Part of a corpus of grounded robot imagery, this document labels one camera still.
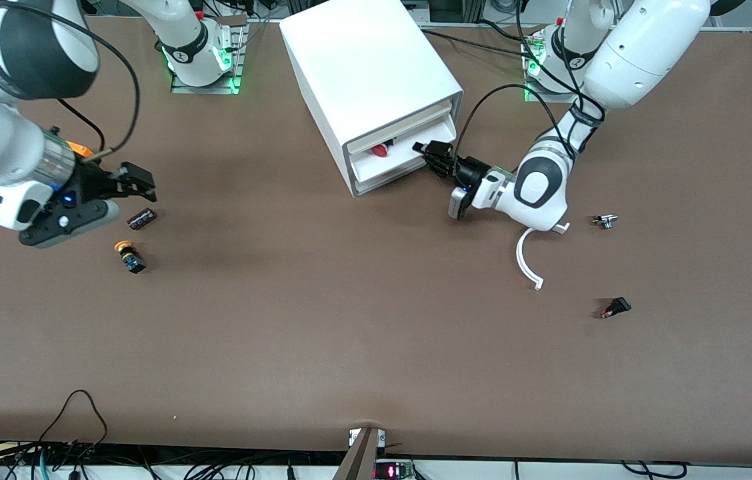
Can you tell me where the black looped cable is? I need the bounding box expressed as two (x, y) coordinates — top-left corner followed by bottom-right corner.
(37, 389), (109, 461)

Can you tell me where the white curved plastic piece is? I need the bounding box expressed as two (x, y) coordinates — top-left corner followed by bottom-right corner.
(515, 222), (572, 291)

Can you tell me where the device with red display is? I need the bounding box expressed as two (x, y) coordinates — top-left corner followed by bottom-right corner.
(374, 459), (415, 480)

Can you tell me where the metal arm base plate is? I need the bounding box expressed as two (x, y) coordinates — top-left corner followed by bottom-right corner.
(170, 17), (249, 95)
(523, 30), (595, 105)

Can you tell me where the yellow push button black body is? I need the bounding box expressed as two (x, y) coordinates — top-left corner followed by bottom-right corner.
(114, 240), (148, 276)

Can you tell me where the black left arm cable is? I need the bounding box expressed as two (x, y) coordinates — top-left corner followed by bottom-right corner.
(453, 0), (607, 162)

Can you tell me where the black switch with red tip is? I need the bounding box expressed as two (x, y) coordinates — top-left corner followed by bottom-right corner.
(599, 297), (632, 320)

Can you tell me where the black cable bundle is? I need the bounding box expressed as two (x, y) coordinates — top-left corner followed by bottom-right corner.
(0, 437), (350, 480)

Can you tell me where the brown camera post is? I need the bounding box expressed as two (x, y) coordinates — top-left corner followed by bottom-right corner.
(332, 427), (387, 480)

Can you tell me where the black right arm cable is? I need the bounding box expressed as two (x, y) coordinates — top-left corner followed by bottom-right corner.
(0, 3), (142, 159)

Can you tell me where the black cable to arm base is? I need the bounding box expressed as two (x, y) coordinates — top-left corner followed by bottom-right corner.
(421, 19), (538, 58)

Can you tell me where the black curved cable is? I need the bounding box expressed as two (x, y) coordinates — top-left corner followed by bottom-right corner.
(619, 460), (689, 480)

